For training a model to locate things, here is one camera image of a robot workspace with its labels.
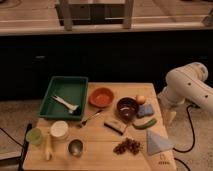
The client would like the white round container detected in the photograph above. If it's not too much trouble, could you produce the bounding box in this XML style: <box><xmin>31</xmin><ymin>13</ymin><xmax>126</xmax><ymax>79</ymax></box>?
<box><xmin>50</xmin><ymin>121</ymin><xmax>69</xmax><ymax>140</ymax></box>

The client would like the yellow banana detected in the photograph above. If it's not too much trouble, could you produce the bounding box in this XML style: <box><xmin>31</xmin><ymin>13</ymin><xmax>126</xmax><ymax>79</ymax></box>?
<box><xmin>45</xmin><ymin>133</ymin><xmax>53</xmax><ymax>161</ymax></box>

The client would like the green plastic tray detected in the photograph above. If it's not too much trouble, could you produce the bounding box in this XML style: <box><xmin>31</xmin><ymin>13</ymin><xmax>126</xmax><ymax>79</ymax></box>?
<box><xmin>39</xmin><ymin>76</ymin><xmax>88</xmax><ymax>121</ymax></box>

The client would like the red bowl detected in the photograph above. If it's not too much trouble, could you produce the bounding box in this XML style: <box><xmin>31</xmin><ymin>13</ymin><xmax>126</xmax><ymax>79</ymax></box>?
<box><xmin>88</xmin><ymin>87</ymin><xmax>114</xmax><ymax>108</ymax></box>

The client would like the green pepper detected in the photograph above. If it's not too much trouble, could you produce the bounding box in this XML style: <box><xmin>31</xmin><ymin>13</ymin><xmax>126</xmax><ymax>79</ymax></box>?
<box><xmin>132</xmin><ymin>118</ymin><xmax>157</xmax><ymax>130</ymax></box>

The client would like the wooden stool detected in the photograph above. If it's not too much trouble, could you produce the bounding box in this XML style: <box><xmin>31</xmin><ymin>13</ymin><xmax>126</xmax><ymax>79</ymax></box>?
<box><xmin>55</xmin><ymin>0</ymin><xmax>134</xmax><ymax>31</ymax></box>

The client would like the dark brown bowl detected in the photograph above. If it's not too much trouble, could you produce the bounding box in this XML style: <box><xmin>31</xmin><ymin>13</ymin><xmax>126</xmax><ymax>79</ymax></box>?
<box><xmin>116</xmin><ymin>97</ymin><xmax>139</xmax><ymax>123</ymax></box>

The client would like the green plastic cup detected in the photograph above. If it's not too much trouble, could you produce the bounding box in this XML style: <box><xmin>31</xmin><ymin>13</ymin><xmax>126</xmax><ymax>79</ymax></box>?
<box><xmin>26</xmin><ymin>128</ymin><xmax>43</xmax><ymax>146</ymax></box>

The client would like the wooden brush block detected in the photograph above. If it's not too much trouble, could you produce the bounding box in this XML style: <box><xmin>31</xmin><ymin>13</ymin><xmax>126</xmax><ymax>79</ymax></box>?
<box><xmin>104</xmin><ymin>118</ymin><xmax>127</xmax><ymax>135</ymax></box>

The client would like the white plastic fork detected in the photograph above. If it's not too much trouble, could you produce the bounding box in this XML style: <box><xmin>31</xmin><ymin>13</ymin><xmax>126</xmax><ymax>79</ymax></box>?
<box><xmin>52</xmin><ymin>95</ymin><xmax>79</xmax><ymax>114</ymax></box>

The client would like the bunch of grapes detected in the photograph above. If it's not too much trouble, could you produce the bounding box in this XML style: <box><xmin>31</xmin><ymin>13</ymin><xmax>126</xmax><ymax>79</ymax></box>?
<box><xmin>113</xmin><ymin>138</ymin><xmax>142</xmax><ymax>155</ymax></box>

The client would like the small yellow fruit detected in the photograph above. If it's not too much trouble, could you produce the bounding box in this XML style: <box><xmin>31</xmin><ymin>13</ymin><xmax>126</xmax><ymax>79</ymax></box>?
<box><xmin>136</xmin><ymin>95</ymin><xmax>146</xmax><ymax>104</ymax></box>

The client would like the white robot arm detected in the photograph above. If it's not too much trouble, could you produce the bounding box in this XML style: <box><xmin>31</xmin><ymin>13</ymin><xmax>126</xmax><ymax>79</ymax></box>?
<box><xmin>157</xmin><ymin>62</ymin><xmax>213</xmax><ymax>125</ymax></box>

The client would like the metal cup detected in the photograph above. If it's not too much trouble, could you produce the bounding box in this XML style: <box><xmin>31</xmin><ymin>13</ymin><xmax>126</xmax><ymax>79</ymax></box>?
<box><xmin>68</xmin><ymin>139</ymin><xmax>83</xmax><ymax>157</ymax></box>

